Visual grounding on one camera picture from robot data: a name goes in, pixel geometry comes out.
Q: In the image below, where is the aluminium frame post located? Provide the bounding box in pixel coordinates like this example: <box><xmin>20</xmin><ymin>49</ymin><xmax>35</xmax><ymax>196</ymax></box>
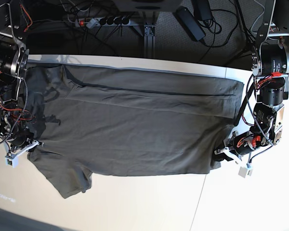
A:
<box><xmin>131</xmin><ymin>12</ymin><xmax>159</xmax><ymax>59</ymax></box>

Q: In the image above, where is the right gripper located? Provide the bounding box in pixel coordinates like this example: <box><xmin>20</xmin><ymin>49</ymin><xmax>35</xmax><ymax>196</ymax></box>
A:
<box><xmin>4</xmin><ymin>129</ymin><xmax>44</xmax><ymax>159</ymax></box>

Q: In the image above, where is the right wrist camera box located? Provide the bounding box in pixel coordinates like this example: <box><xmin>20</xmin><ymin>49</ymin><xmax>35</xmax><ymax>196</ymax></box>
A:
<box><xmin>5</xmin><ymin>156</ymin><xmax>18</xmax><ymax>168</ymax></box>

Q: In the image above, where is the black power adapter brick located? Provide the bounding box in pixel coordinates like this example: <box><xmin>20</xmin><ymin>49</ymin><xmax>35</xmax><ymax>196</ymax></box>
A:
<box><xmin>173</xmin><ymin>6</ymin><xmax>206</xmax><ymax>41</ymax></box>

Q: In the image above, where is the white cable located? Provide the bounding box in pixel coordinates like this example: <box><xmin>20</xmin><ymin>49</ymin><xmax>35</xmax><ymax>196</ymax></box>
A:
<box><xmin>250</xmin><ymin>0</ymin><xmax>267</xmax><ymax>34</ymax></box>

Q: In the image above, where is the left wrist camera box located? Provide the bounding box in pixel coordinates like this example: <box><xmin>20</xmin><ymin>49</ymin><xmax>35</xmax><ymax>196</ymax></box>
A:
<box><xmin>238</xmin><ymin>167</ymin><xmax>253</xmax><ymax>178</ymax></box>

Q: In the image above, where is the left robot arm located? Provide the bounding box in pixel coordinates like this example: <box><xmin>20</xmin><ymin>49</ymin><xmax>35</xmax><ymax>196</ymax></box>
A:
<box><xmin>212</xmin><ymin>0</ymin><xmax>289</xmax><ymax>169</ymax></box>

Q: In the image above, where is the black tripod stand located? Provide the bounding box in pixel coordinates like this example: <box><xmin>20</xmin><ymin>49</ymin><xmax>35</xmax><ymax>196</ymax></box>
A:
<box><xmin>224</xmin><ymin>0</ymin><xmax>256</xmax><ymax>66</ymax></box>

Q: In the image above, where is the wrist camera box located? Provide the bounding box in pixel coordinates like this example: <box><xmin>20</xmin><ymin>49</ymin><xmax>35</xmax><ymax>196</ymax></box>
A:
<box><xmin>5</xmin><ymin>156</ymin><xmax>18</xmax><ymax>168</ymax></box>
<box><xmin>238</xmin><ymin>167</ymin><xmax>253</xmax><ymax>178</ymax></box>

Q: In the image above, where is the grey power strip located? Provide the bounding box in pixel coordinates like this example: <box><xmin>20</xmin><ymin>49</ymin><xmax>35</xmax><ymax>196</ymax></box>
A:
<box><xmin>74</xmin><ymin>16</ymin><xmax>131</xmax><ymax>29</ymax></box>

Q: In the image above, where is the grey T-shirt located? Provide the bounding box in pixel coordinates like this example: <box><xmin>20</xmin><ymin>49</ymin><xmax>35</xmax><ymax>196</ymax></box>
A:
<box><xmin>26</xmin><ymin>65</ymin><xmax>244</xmax><ymax>198</ymax></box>

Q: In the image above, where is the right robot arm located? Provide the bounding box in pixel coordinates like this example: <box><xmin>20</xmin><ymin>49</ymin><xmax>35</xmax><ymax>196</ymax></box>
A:
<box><xmin>0</xmin><ymin>0</ymin><xmax>42</xmax><ymax>167</ymax></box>

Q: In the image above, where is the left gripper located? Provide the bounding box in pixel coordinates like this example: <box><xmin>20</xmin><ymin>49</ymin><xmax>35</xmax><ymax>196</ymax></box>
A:
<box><xmin>213</xmin><ymin>131</ymin><xmax>255</xmax><ymax>163</ymax></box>

